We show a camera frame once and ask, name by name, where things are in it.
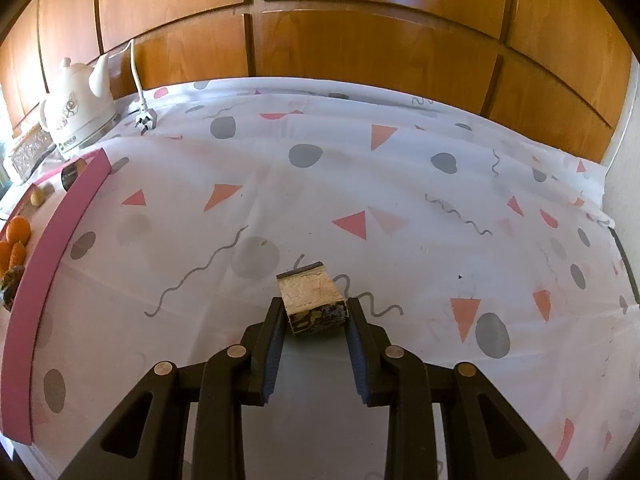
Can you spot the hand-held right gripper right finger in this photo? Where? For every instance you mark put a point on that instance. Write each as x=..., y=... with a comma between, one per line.
x=356, y=350

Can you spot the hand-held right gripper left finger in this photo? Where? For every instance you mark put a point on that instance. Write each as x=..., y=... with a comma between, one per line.
x=272, y=345

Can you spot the cut pale sugarcane piece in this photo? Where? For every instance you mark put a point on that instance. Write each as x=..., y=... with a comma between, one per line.
x=310, y=295

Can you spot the pink shallow cardboard box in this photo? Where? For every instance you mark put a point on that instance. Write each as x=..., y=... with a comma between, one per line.
x=45, y=270

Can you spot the dark round sugarcane piece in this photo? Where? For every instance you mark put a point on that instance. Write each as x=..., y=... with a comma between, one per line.
x=74, y=174

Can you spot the dark round fruit piece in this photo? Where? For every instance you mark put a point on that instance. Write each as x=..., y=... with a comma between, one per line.
x=10, y=285

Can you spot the small orange carrot-shaped fruit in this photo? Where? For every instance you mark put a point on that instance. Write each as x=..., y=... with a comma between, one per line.
x=18, y=254

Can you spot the small tan nut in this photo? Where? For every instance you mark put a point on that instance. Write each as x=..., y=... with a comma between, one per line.
x=48, y=189
x=36, y=197

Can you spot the orange with stem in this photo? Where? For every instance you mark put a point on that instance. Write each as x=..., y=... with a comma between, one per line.
x=19, y=229

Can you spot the small tangerine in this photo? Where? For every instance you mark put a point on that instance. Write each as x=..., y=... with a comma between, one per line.
x=4, y=256

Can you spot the white patterned tablecloth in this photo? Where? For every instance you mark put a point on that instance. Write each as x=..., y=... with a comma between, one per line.
x=350, y=185

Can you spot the silver kettle base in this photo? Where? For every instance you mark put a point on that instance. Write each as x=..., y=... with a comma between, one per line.
x=92, y=137

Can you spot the silver embossed tissue box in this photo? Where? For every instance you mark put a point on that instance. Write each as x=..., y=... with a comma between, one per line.
x=30, y=155

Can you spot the white floral ceramic kettle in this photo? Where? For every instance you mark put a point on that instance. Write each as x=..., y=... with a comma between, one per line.
x=75, y=100

